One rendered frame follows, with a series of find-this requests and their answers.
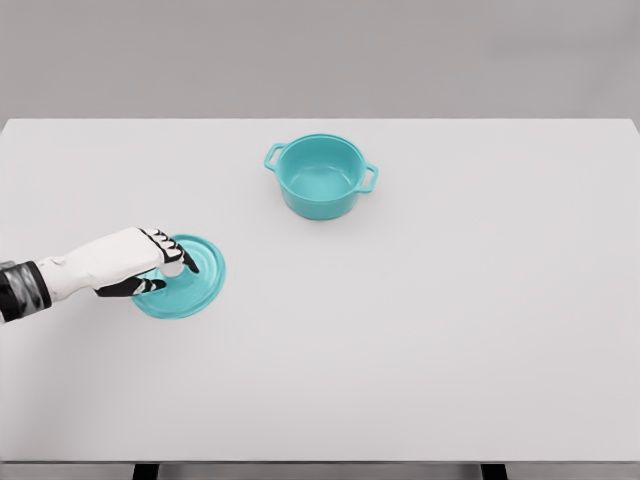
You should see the teal pot lid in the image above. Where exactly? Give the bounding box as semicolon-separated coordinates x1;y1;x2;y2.
130;232;227;321

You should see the teal pot with handles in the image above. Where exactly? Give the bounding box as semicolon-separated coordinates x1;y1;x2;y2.
263;133;380;222

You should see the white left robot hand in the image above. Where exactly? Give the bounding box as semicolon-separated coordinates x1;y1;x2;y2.
83;227;201;299

